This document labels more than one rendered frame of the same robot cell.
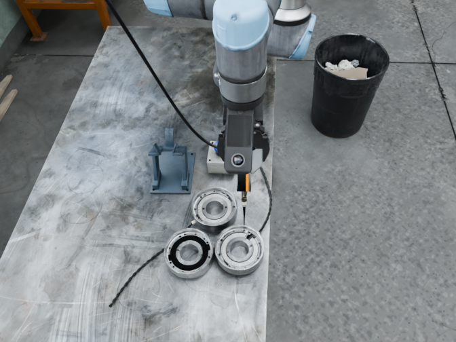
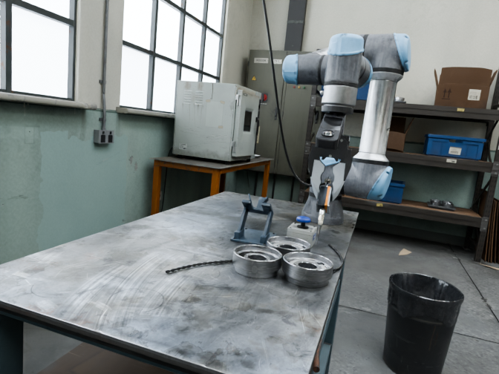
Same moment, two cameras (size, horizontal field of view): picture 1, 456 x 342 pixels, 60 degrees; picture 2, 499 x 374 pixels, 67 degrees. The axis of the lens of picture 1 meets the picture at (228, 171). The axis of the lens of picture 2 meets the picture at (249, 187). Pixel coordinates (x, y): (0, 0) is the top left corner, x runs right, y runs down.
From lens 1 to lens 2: 0.65 m
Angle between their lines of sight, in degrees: 45
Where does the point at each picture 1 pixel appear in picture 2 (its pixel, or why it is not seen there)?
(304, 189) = not seen: outside the picture
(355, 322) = not seen: outside the picture
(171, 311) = (225, 287)
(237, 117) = (331, 117)
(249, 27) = (351, 40)
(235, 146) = (327, 128)
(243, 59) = (344, 63)
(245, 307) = (304, 302)
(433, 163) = not seen: outside the picture
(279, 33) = (363, 169)
